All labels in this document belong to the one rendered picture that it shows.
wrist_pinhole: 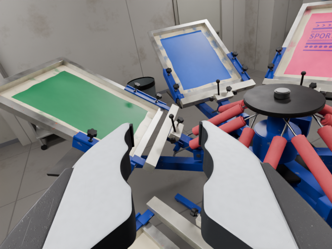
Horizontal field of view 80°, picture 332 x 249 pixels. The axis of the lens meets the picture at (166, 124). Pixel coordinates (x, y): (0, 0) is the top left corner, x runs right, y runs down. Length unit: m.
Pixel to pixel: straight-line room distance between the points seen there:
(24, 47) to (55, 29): 0.57
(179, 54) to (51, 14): 2.71
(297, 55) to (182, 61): 0.87
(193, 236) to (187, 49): 1.49
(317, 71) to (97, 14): 3.42
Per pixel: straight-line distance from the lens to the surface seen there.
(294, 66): 1.80
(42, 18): 4.10
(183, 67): 1.72
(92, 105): 1.24
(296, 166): 1.11
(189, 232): 0.81
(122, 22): 4.20
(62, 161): 1.55
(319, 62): 1.81
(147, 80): 3.91
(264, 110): 0.89
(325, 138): 0.98
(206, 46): 1.93
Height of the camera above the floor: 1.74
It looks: 31 degrees down
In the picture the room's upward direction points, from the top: 11 degrees counter-clockwise
